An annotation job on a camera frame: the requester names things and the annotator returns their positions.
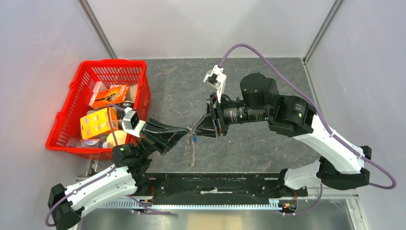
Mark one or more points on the yellow round sponge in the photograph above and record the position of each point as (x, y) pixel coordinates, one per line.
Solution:
(118, 138)

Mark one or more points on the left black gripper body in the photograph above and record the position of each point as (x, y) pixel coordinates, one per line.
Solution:
(151, 138)

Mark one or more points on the yellow orange box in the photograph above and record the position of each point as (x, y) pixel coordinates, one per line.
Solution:
(97, 123)

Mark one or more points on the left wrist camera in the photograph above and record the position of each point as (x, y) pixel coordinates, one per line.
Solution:
(131, 123)

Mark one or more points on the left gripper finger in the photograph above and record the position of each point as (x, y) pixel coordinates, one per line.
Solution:
(158, 127)
(169, 139)

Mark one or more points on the aluminium rail frame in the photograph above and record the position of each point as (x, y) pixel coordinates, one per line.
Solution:
(337, 210)

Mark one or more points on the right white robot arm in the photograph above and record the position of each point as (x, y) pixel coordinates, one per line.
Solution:
(293, 117)

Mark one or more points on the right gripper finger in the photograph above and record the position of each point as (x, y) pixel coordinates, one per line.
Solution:
(206, 129)
(201, 120)

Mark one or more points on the red plastic basket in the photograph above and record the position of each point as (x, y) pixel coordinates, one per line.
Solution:
(96, 84)

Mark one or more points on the clear plastic bottle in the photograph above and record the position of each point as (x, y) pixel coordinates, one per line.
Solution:
(89, 143)

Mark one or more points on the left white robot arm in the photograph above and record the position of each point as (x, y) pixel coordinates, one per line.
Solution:
(126, 176)

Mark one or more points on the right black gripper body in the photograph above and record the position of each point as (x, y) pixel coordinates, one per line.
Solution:
(218, 113)

